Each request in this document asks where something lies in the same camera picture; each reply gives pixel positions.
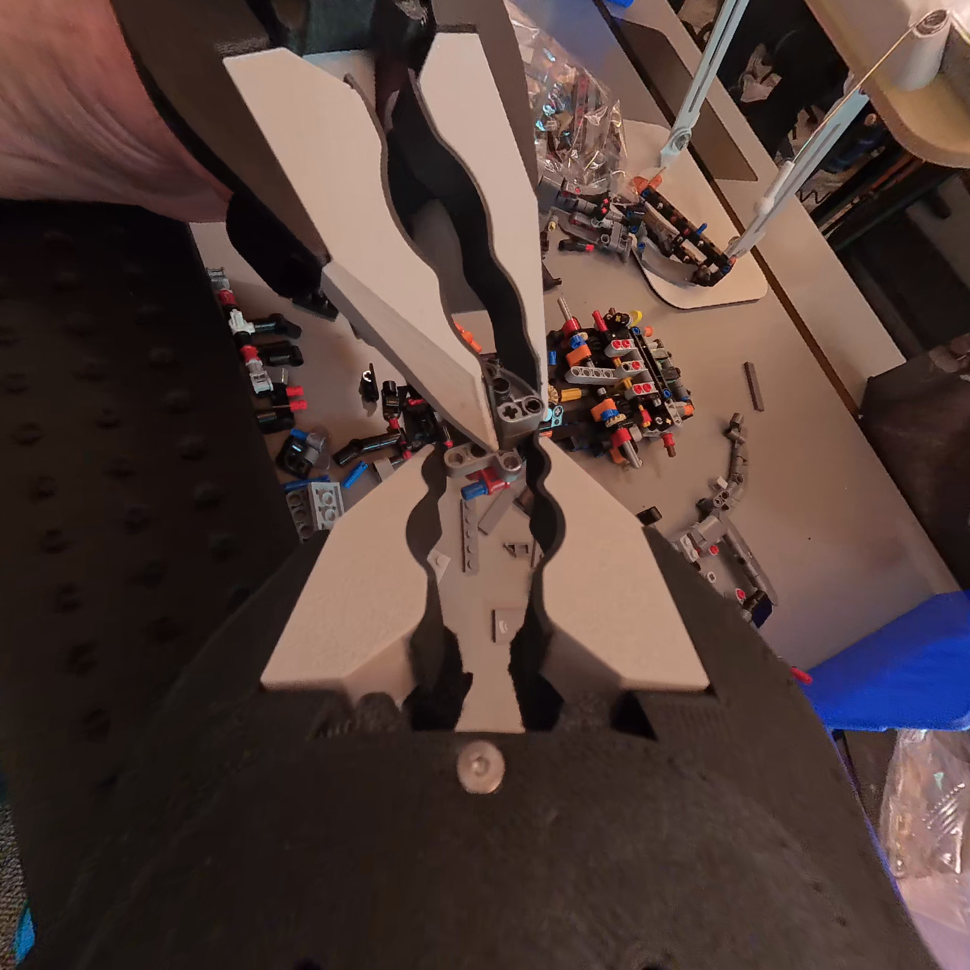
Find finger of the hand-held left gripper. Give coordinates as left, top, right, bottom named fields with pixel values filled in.
left=223, top=47, right=503, bottom=456
left=389, top=32, right=550, bottom=397

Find multicoloured lego chassis assembly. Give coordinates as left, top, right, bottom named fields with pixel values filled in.
left=546, top=307, right=697, bottom=471

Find black lego block blue pin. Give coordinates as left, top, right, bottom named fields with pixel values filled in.
left=276, top=428, right=329, bottom=477

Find white book stand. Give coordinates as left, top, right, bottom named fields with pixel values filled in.
left=640, top=0, right=970, bottom=312

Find black lego tube connector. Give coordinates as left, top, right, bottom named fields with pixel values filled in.
left=332, top=432, right=403, bottom=465

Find large black lego frame assembly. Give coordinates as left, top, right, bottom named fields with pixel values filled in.
left=637, top=178, right=741, bottom=288

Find light grey studded lego plate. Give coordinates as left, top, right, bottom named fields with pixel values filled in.
left=307, top=482, right=347, bottom=530

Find empty clear plastic bags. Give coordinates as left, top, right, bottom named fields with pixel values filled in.
left=879, top=727, right=970, bottom=956

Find dark grey curved lego piece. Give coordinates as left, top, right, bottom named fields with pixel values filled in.
left=485, top=360, right=549, bottom=449

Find blue plastic bin with label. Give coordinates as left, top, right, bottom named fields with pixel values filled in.
left=805, top=591, right=970, bottom=732

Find black lego connectors red pins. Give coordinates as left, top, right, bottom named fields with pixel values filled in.
left=379, top=379, right=456, bottom=456

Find black perforated panel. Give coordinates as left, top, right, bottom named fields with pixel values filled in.
left=0, top=201, right=306, bottom=910

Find person's left hand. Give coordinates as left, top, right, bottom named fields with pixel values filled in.
left=0, top=0, right=233, bottom=224

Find dark grey lego link chain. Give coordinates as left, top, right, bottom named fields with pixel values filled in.
left=697, top=413, right=752, bottom=517

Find dark bulky object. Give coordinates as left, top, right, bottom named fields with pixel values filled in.
left=862, top=349, right=970, bottom=594

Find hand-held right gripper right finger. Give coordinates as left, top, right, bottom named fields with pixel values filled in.
left=509, top=440, right=712, bottom=732

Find grey lego engine block assembly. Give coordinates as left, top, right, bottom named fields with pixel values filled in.
left=542, top=398, right=607, bottom=449

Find row of black lego connectors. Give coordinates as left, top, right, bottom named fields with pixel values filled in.
left=206, top=267, right=306, bottom=433

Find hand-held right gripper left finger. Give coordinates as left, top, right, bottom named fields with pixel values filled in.
left=260, top=446, right=474, bottom=732

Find clear bags of lego parts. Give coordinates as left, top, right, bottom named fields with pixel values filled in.
left=506, top=0, right=656, bottom=200

